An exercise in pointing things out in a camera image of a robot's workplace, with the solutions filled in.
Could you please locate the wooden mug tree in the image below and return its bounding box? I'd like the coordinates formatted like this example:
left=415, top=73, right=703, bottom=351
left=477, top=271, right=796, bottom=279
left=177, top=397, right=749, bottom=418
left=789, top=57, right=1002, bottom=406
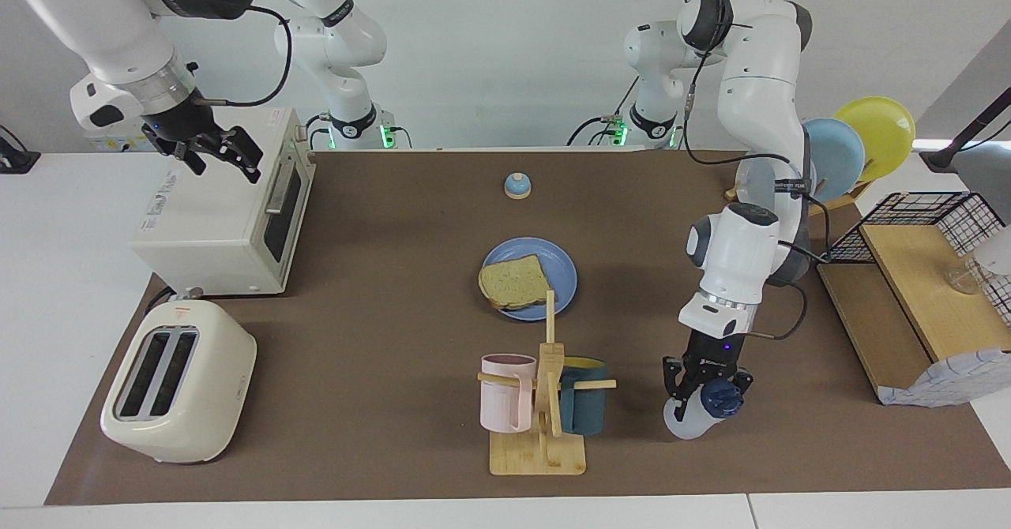
left=477, top=290, right=617, bottom=476

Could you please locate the white toaster oven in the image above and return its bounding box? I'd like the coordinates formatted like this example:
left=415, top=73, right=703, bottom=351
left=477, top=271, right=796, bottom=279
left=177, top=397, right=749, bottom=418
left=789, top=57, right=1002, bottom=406
left=130, top=107, right=317, bottom=297

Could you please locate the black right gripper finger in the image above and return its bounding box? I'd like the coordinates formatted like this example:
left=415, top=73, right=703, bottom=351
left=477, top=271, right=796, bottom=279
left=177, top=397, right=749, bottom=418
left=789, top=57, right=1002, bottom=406
left=213, top=125, right=265, bottom=186
left=161, top=140, right=209, bottom=177

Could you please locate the brown table mat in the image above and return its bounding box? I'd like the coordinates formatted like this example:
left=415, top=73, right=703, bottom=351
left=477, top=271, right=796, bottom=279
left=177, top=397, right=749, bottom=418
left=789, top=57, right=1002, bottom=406
left=45, top=148, right=1011, bottom=506

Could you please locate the cream two-slot toaster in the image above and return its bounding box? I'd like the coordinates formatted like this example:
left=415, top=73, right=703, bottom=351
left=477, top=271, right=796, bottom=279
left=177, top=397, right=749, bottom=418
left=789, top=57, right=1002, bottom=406
left=100, top=300, right=257, bottom=464

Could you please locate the toasted bread slice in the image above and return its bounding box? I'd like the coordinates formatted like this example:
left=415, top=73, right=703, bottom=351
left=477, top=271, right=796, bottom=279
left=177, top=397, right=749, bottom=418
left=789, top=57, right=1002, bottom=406
left=478, top=255, right=556, bottom=311

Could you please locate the yellow plate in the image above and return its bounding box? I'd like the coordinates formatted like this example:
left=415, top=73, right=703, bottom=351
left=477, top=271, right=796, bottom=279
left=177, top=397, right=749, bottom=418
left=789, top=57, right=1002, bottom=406
left=833, top=96, right=917, bottom=182

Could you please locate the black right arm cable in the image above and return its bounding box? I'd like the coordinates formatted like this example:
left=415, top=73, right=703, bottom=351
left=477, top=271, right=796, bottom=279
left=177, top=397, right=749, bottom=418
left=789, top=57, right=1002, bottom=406
left=190, top=0, right=295, bottom=108

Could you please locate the wooden shelf with wire sides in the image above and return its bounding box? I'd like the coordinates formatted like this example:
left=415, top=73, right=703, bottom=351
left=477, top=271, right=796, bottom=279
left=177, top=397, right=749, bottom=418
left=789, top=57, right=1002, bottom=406
left=814, top=191, right=1011, bottom=407

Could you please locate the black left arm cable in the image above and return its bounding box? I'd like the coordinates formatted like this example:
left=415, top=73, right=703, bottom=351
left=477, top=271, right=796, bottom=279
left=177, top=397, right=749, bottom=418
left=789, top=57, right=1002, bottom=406
left=682, top=24, right=832, bottom=342

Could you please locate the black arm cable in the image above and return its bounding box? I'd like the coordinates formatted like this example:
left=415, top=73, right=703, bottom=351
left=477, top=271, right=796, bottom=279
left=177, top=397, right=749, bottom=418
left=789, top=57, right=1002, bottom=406
left=682, top=24, right=832, bottom=342
left=190, top=0, right=295, bottom=108

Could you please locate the translucent bottle with blue cap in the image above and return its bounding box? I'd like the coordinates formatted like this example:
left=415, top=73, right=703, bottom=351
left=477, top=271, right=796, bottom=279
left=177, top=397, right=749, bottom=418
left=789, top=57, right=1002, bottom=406
left=663, top=377, right=745, bottom=441

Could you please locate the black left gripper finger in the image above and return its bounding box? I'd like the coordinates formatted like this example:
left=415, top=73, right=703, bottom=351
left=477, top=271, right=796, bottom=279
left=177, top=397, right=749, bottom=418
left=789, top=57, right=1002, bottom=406
left=730, top=368, right=756, bottom=412
left=661, top=357, right=690, bottom=424

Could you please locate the wooden plate rack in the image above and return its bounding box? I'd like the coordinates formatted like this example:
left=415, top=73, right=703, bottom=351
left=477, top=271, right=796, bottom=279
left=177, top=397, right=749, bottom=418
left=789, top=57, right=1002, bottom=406
left=725, top=178, right=874, bottom=234

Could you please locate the blue round plate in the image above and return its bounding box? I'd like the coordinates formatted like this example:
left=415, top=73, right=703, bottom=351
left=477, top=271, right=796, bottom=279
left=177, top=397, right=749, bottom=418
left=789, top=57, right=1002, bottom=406
left=481, top=237, right=578, bottom=322

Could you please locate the pink mug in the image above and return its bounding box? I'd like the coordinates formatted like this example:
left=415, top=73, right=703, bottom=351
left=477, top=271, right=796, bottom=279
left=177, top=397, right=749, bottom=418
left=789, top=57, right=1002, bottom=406
left=480, top=354, right=538, bottom=433

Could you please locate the black clamp base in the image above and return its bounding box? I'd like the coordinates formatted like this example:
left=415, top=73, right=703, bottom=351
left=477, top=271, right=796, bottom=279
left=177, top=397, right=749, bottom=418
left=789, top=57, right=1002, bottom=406
left=0, top=125, right=40, bottom=174

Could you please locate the light blue racked plate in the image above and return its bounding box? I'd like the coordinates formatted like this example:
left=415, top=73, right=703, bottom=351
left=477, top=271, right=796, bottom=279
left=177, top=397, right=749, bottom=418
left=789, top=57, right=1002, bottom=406
left=802, top=118, right=866, bottom=203

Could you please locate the clear glass cup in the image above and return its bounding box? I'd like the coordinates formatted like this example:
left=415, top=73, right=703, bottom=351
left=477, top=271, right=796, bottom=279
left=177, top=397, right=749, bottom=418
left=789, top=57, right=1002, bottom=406
left=944, top=264, right=988, bottom=296

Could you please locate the dark teal mug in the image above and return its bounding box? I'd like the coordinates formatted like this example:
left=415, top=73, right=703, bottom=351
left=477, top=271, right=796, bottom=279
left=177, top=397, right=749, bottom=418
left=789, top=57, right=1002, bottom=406
left=558, top=356, right=609, bottom=437

